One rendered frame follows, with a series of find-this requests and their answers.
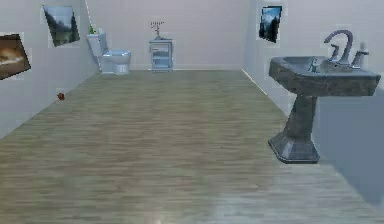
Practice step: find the dark branching candle holder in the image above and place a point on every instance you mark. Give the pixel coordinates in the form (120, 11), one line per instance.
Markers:
(157, 28)

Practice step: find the brown framed wall picture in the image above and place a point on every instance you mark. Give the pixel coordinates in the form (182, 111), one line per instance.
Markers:
(11, 55)

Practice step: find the white small shelf cabinet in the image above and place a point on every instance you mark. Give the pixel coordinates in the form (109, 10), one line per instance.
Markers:
(161, 55)

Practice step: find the small red ball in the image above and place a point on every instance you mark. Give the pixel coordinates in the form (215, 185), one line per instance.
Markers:
(60, 96)

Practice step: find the green landscape framed picture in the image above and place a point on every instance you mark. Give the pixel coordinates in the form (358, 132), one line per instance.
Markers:
(62, 25)

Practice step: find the grey stone pedestal sink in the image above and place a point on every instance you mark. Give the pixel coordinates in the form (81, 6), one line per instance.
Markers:
(300, 80)

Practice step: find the blue landscape framed picture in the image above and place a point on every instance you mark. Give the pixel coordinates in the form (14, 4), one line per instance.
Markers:
(270, 23)

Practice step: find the white toilet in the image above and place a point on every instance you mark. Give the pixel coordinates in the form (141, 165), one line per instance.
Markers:
(115, 58)

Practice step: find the small teal sink item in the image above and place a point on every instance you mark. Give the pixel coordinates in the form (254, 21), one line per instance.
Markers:
(313, 65)

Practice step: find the green small bottle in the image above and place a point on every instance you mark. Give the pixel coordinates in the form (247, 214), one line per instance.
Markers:
(91, 29)

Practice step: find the grey metal sink faucet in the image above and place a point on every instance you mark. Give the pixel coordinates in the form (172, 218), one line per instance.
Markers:
(346, 46)

